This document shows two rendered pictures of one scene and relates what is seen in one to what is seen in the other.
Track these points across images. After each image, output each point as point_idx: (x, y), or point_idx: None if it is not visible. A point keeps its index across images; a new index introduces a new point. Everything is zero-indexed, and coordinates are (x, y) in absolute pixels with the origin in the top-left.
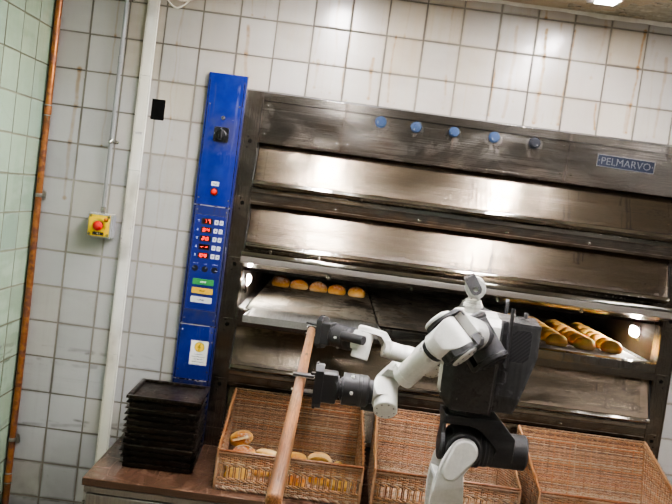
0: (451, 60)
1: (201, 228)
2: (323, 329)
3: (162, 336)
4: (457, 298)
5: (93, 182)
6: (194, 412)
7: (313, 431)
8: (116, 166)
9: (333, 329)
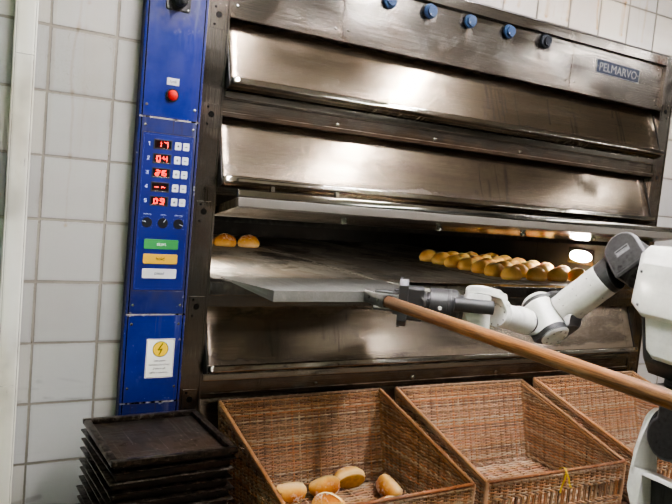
0: None
1: (154, 156)
2: (411, 298)
3: (92, 341)
4: (314, 239)
5: None
6: (226, 463)
7: (329, 439)
8: None
9: (433, 296)
